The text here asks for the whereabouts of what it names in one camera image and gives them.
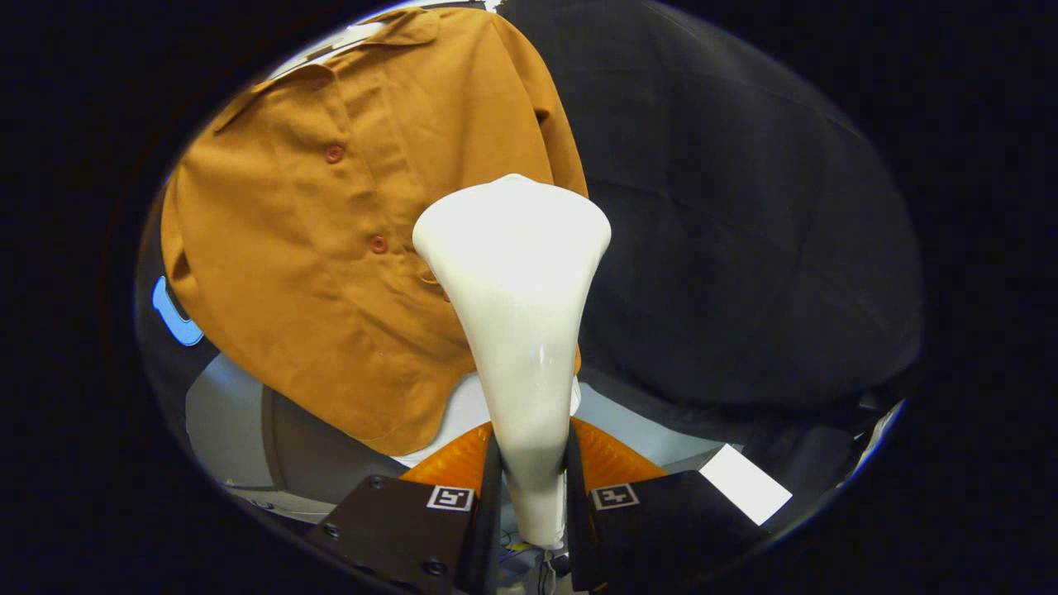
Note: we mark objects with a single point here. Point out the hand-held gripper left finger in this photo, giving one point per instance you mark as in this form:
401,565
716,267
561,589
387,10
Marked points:
488,537

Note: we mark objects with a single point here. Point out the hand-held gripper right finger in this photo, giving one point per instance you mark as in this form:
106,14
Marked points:
577,537

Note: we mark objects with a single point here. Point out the white garment steamer head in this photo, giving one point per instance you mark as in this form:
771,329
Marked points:
512,289

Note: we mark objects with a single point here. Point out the orange button shirt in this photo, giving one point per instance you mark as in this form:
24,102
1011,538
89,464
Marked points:
289,289

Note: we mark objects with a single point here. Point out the white clothes hanger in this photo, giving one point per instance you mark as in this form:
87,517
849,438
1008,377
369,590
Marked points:
355,37

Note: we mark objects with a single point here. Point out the white inner cloth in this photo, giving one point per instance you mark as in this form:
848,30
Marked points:
467,413

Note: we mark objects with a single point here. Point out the white flat panel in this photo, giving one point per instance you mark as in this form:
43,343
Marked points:
744,483

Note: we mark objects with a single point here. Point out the grey drawer cabinet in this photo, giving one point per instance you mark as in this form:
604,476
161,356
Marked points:
331,446

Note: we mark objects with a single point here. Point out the black backdrop cloth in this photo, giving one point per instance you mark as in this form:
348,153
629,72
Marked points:
744,248

